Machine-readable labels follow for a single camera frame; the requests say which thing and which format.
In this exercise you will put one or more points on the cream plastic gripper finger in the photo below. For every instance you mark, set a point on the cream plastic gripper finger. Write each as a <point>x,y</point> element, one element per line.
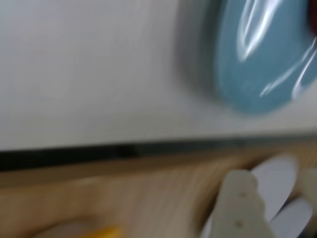
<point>237,213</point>
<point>310,183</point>

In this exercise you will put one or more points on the blue glossy dish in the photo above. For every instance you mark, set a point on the blue glossy dish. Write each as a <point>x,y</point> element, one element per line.
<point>257,74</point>

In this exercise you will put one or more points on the white round disc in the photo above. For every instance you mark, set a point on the white round disc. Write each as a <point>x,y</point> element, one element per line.
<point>294,218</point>
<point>277,183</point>

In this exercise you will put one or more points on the yellow object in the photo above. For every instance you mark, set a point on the yellow object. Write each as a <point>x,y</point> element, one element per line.
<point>109,232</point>

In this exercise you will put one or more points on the white board with black edge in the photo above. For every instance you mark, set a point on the white board with black edge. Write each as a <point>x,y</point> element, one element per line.
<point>86,74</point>

